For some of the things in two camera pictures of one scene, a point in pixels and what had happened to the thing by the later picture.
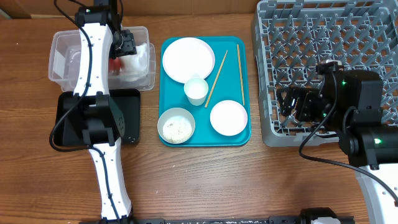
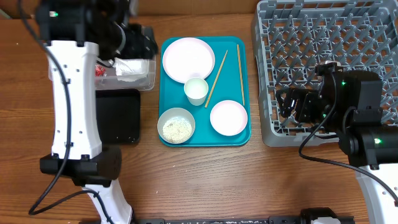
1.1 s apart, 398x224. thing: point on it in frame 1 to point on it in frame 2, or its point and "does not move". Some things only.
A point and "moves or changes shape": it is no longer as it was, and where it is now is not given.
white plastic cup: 196,90 does not move
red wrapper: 115,66 moves or changes shape
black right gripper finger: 286,101 does not move
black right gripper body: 298,104 does not move
